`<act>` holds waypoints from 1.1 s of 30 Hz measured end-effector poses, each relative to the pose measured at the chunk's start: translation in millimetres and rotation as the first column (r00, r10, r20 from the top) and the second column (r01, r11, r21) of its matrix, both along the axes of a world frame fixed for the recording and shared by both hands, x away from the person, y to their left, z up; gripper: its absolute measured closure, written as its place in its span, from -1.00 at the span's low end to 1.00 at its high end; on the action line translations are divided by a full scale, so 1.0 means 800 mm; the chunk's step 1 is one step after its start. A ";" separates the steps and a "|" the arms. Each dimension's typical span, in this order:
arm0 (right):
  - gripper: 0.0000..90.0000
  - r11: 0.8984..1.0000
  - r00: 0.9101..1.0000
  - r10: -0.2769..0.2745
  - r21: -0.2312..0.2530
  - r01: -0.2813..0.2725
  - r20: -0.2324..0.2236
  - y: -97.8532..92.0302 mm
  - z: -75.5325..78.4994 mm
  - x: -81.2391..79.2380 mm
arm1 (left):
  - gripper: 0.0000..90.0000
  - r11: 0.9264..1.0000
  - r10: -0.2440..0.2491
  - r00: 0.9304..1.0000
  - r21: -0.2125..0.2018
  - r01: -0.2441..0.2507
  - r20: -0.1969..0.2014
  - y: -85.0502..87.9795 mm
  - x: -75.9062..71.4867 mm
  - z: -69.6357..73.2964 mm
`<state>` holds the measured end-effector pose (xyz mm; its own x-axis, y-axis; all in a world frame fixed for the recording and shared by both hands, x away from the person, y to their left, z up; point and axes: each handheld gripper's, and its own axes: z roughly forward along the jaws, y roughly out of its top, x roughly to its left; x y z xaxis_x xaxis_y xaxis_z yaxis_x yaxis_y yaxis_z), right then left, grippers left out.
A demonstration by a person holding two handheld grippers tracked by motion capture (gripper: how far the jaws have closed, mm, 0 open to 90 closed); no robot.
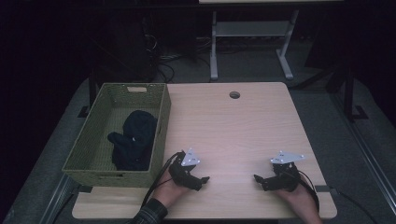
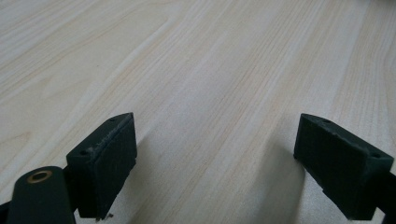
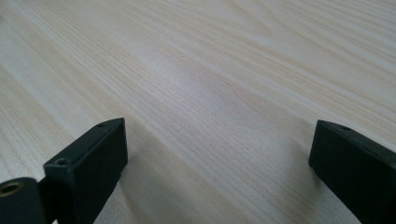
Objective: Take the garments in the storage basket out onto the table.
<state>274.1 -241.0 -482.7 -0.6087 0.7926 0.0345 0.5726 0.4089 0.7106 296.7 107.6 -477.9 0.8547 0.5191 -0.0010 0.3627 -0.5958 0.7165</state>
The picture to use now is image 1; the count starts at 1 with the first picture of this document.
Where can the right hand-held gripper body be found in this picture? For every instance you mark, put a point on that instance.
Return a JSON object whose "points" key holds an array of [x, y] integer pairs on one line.
{"points": [[285, 179]]}

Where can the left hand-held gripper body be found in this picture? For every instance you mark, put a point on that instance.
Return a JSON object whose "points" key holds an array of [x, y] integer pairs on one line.
{"points": [[183, 174]]}

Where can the dark navy garment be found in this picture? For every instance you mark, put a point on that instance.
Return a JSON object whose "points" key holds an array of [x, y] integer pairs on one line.
{"points": [[137, 137]]}

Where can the green woven basket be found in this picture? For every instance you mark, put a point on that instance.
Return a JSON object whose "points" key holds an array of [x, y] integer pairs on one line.
{"points": [[93, 155]]}

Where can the person's left hand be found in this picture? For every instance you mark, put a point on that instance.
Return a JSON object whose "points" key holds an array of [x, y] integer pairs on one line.
{"points": [[168, 193]]}

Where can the person's right hand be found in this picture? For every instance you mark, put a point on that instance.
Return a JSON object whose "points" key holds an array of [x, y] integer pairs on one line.
{"points": [[299, 199]]}

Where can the black metal stand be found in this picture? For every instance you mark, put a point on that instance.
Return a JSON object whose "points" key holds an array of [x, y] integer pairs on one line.
{"points": [[350, 93]]}

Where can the aluminium floor rail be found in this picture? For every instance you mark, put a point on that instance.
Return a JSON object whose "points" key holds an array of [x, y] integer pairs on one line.
{"points": [[367, 155], [59, 199]]}

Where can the white metal table frame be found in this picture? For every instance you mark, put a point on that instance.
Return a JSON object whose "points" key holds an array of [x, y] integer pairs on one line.
{"points": [[252, 29]]}

